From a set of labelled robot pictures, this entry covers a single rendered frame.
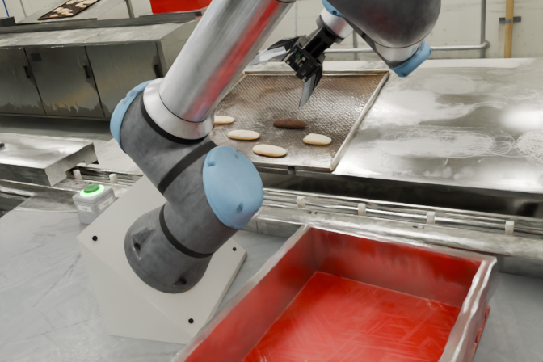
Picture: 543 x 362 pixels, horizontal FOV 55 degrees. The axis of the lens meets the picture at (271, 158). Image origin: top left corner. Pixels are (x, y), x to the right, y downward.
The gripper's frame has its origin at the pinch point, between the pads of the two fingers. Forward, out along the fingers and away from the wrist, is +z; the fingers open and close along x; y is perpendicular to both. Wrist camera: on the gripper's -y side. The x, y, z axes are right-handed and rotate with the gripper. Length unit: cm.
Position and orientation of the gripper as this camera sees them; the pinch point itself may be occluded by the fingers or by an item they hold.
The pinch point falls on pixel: (275, 85)
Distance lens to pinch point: 122.3
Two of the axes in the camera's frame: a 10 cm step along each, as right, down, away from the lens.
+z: -6.1, 5.8, 5.4
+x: 7.5, 6.3, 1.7
